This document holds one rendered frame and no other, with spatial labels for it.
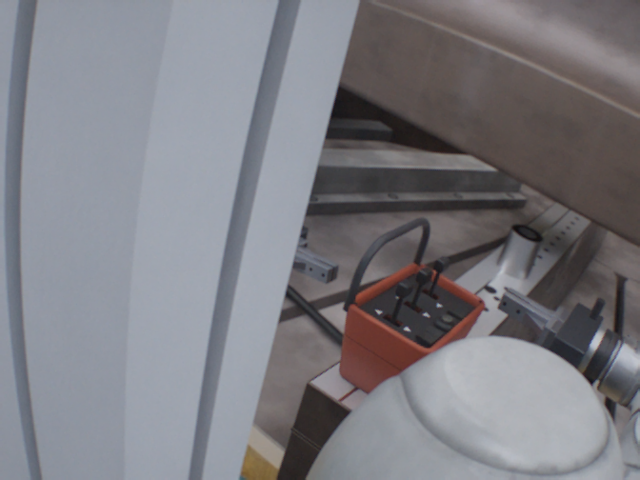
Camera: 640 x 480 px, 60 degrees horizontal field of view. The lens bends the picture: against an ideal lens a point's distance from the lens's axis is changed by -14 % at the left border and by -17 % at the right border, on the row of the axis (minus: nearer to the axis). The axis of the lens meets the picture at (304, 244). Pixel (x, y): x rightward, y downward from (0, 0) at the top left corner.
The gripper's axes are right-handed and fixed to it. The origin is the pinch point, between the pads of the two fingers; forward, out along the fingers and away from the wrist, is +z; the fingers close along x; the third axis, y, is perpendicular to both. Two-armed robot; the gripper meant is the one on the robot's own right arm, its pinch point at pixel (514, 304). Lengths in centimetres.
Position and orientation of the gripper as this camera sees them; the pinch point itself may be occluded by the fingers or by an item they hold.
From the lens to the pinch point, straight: 89.7
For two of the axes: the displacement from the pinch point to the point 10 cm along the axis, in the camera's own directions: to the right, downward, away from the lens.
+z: -7.6, -4.5, 4.7
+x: -6.1, 2.5, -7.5
